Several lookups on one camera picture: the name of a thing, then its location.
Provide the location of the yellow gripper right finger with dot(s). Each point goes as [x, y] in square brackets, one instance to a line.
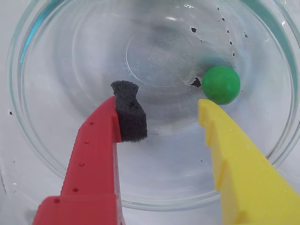
[248, 178]

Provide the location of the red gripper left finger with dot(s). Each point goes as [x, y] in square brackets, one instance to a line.
[93, 168]

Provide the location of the green round candy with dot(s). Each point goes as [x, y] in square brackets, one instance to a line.
[221, 85]

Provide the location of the clear glass bowl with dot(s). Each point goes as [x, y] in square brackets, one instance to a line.
[58, 93]

